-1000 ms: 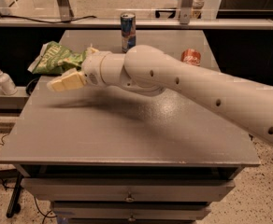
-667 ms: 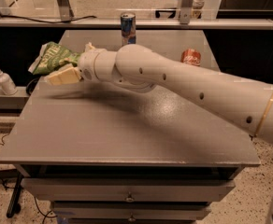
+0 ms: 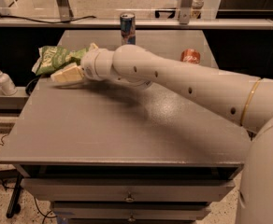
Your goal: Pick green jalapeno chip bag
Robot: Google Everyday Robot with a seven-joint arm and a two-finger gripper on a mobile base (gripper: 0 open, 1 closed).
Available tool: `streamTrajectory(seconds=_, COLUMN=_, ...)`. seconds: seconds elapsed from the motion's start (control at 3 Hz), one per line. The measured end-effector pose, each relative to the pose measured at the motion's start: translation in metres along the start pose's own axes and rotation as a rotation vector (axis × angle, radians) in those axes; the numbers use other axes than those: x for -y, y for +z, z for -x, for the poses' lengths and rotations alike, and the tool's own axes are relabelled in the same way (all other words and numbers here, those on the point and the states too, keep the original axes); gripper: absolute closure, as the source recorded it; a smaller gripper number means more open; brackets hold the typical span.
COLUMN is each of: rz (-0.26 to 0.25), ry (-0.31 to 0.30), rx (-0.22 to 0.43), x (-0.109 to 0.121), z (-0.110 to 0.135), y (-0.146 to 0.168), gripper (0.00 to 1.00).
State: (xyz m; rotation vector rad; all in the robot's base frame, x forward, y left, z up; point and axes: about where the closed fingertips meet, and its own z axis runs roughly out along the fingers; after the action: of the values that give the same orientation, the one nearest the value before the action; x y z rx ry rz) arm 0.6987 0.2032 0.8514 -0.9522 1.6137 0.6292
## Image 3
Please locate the orange soda can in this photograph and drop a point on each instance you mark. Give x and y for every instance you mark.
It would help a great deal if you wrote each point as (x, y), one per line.
(190, 56)

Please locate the lower grey drawer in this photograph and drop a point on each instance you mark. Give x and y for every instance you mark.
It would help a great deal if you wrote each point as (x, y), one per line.
(130, 211)

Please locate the right metal bracket post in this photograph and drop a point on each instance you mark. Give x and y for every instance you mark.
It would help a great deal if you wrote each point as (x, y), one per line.
(185, 11)

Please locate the white pump bottle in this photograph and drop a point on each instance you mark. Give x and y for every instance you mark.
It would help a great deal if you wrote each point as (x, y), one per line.
(7, 86)

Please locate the blue silver energy drink can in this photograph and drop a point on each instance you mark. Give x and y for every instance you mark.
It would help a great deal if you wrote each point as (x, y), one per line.
(128, 28)

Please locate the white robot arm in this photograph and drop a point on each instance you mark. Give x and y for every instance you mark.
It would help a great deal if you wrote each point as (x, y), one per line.
(244, 100)

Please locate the grey drawer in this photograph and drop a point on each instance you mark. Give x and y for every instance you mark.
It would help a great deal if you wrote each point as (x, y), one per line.
(130, 211)
(127, 190)

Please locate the left metal bracket post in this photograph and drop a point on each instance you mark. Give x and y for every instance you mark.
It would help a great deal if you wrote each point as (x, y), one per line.
(65, 11)

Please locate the metal bracket post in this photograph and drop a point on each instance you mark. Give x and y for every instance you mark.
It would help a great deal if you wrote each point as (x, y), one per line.
(65, 11)
(185, 11)

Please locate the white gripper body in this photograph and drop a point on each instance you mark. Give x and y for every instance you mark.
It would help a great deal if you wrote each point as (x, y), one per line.
(89, 66)

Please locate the upper grey drawer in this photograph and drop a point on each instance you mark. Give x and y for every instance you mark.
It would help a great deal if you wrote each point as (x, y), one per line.
(127, 190)

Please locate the green jalapeno chip bag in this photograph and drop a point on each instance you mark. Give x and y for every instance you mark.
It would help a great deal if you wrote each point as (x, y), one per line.
(53, 58)

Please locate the black stand leg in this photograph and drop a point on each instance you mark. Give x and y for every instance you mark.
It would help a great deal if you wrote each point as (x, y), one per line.
(14, 207)

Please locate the grey drawer cabinet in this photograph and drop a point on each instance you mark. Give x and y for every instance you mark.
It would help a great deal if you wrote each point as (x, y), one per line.
(100, 130)

